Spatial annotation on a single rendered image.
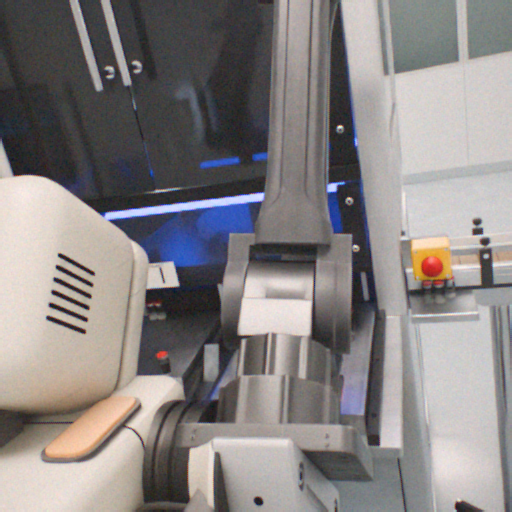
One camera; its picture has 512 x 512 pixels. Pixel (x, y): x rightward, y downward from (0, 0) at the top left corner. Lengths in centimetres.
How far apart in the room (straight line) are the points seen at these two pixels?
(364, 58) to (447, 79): 464
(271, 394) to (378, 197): 78
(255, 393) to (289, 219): 15
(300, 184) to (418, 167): 537
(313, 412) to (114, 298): 17
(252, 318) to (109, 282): 11
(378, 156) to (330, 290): 69
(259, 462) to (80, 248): 18
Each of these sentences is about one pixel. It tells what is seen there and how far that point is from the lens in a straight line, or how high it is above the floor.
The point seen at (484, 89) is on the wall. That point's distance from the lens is 574.
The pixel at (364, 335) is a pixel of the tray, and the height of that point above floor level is 88.
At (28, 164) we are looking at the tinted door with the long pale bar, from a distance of 136.
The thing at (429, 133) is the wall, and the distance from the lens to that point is 575.
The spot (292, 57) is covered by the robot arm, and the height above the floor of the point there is 143.
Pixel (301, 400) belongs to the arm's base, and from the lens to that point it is 37.
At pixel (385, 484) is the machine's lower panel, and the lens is 146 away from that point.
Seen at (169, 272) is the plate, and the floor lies 103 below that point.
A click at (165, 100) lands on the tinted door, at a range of 118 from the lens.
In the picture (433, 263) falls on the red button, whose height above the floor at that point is 101.
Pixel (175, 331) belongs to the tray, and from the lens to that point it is 132.
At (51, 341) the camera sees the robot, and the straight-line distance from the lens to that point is 37.
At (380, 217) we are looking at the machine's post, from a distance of 112.
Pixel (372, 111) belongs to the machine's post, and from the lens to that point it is 108.
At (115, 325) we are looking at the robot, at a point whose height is 127.
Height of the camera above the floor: 143
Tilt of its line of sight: 19 degrees down
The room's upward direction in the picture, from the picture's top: 11 degrees counter-clockwise
